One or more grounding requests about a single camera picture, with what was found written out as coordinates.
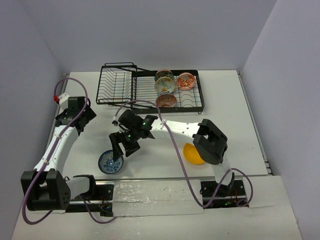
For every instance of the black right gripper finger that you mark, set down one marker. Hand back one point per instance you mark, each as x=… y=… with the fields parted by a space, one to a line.
x=131 y=147
x=115 y=143

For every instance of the yellow bowl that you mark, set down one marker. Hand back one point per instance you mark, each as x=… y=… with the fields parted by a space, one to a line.
x=191 y=154

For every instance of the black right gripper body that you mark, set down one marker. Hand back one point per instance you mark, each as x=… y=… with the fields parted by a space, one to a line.
x=131 y=135

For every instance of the black wire dish rack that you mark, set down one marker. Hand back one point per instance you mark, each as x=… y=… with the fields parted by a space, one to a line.
x=122 y=82

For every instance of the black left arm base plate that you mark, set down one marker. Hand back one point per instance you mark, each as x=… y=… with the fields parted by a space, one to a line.
x=101 y=202

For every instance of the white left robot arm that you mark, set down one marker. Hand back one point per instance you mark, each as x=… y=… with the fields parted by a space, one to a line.
x=44 y=187

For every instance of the orange floral pattern bowl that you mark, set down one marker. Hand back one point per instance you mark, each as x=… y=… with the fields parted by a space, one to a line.
x=186 y=81

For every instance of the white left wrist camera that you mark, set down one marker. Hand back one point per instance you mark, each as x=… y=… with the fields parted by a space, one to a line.
x=62 y=100

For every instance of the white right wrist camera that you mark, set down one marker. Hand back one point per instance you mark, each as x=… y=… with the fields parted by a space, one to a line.
x=116 y=123

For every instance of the white orange flower bowl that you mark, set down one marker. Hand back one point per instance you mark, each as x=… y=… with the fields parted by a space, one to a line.
x=164 y=84

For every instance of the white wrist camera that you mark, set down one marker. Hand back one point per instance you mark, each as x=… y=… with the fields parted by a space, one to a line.
x=116 y=123
x=62 y=100

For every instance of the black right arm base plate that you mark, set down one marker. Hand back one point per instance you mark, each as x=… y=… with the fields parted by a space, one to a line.
x=225 y=197

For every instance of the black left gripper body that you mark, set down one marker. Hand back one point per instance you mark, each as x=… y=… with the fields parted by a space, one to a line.
x=87 y=114

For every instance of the orange lattice pattern bowl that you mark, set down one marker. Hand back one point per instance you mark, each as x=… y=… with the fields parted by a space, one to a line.
x=166 y=101

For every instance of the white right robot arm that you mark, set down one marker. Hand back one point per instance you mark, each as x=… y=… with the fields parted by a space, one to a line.
x=209 y=141

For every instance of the blue pattern bowl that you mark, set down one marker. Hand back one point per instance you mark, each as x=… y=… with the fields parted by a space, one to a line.
x=108 y=165

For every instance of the grey leaf pattern bowl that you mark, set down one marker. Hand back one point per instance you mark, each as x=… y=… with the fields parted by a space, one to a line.
x=163 y=73

